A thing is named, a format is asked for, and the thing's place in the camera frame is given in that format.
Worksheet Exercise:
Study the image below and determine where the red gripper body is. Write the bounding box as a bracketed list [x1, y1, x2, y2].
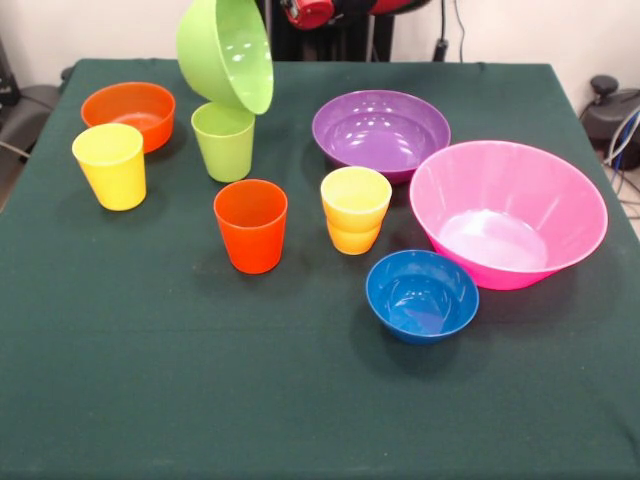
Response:
[279, 0, 335, 31]

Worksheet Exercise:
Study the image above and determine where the green bowl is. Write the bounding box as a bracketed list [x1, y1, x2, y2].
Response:
[175, 0, 276, 116]

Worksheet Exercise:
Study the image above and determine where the purple bowl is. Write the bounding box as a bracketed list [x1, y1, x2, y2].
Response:
[311, 89, 452, 185]

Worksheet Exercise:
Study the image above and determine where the green cup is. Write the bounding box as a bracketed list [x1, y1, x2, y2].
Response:
[190, 102, 256, 184]

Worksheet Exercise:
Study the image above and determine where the orange bowl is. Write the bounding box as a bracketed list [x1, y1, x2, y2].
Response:
[80, 81, 177, 154]

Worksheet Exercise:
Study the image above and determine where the yellow ribbed cup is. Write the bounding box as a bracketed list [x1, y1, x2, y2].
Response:
[320, 165, 393, 255]

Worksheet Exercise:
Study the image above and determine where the orange cup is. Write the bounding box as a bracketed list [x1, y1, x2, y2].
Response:
[213, 178, 289, 275]

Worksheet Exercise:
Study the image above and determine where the pink bowl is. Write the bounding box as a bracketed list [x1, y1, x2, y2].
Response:
[408, 139, 610, 291]

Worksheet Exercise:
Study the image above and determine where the tall yellow cup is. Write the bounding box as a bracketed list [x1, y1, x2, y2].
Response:
[71, 123, 148, 212]

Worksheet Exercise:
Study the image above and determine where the blue bowl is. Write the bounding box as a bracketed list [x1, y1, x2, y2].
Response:
[364, 249, 481, 346]

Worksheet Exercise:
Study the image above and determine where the dark green tablecloth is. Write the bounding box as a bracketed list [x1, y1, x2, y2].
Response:
[0, 58, 640, 480]

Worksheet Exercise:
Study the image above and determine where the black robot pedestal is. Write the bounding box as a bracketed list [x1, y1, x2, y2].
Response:
[264, 0, 396, 63]

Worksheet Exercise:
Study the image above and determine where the black wall cable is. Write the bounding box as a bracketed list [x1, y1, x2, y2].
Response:
[432, 0, 469, 62]

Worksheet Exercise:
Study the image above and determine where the bundle of cables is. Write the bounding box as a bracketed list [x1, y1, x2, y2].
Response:
[602, 107, 640, 219]

